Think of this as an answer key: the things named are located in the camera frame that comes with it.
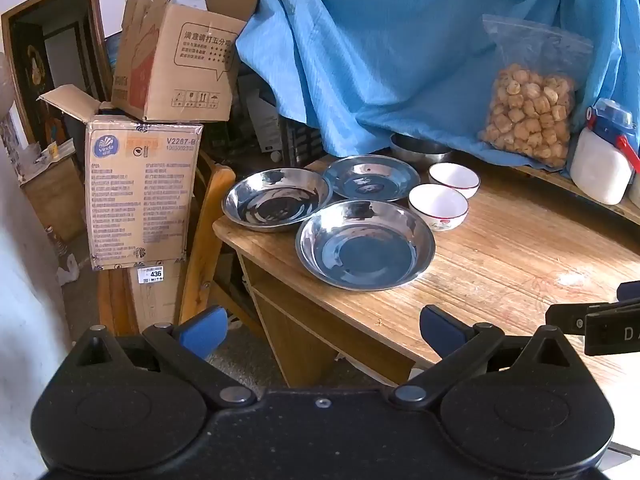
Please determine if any cardboard box white label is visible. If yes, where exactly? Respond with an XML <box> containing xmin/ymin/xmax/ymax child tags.
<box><xmin>125</xmin><ymin>259</ymin><xmax>193</xmax><ymax>333</ymax></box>

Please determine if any clear bag of snacks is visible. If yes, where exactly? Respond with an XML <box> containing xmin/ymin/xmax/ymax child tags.
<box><xmin>476</xmin><ymin>14</ymin><xmax>596</xmax><ymax>170</ymax></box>

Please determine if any framed picture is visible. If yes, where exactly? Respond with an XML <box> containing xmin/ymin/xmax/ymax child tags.
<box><xmin>0</xmin><ymin>0</ymin><xmax>115</xmax><ymax>161</ymax></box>

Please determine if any wooden chair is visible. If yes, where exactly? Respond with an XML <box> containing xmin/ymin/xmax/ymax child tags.
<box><xmin>97</xmin><ymin>150</ymin><xmax>266</xmax><ymax>341</ymax></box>

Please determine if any white bowl red rim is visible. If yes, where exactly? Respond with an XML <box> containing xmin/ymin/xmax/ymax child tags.
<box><xmin>408</xmin><ymin>183</ymin><xmax>470</xmax><ymax>232</ymax></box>
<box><xmin>428</xmin><ymin>162</ymin><xmax>481</xmax><ymax>200</ymax></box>

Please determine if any blue tarp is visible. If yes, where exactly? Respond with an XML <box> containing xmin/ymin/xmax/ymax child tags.
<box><xmin>216</xmin><ymin>0</ymin><xmax>640</xmax><ymax>168</ymax></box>

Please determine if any white plastic jug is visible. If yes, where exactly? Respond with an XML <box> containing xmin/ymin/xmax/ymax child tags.
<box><xmin>569</xmin><ymin>98</ymin><xmax>640</xmax><ymax>207</ymax></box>

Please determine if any white plastic bag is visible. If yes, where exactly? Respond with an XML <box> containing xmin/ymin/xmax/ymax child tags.
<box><xmin>54</xmin><ymin>252</ymin><xmax>81</xmax><ymax>287</ymax></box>

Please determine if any stainless steel bowl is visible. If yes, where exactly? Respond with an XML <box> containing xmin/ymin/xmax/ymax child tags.
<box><xmin>389</xmin><ymin>132</ymin><xmax>455</xmax><ymax>167</ymax></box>

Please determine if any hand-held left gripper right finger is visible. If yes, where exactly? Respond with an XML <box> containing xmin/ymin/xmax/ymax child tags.
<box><xmin>390</xmin><ymin>305</ymin><xmax>576</xmax><ymax>408</ymax></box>

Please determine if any open brown cardboard box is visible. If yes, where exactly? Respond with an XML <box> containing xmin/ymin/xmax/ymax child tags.
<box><xmin>111</xmin><ymin>0</ymin><xmax>261</xmax><ymax>123</ymax></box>

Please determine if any black ribbed case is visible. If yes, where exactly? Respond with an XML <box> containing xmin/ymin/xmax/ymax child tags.
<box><xmin>235</xmin><ymin>72</ymin><xmax>331</xmax><ymax>156</ymax></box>

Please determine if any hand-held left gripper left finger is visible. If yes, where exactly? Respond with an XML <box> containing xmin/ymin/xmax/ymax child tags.
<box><xmin>70</xmin><ymin>305</ymin><xmax>258</xmax><ymax>408</ymax></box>

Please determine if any wooden cabinet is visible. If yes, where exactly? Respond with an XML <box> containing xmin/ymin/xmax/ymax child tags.
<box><xmin>20</xmin><ymin>142</ymin><xmax>88</xmax><ymax>243</ymax></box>

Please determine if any stainless steel plate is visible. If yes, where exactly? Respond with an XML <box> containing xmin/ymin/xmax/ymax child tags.
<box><xmin>221</xmin><ymin>168</ymin><xmax>335</xmax><ymax>233</ymax></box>
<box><xmin>322</xmin><ymin>155</ymin><xmax>421</xmax><ymax>203</ymax></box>
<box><xmin>295</xmin><ymin>199</ymin><xmax>437</xmax><ymax>292</ymax></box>

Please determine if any printed cardboard box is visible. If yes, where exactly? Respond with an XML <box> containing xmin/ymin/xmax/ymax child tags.
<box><xmin>37</xmin><ymin>85</ymin><xmax>205</xmax><ymax>272</ymax></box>

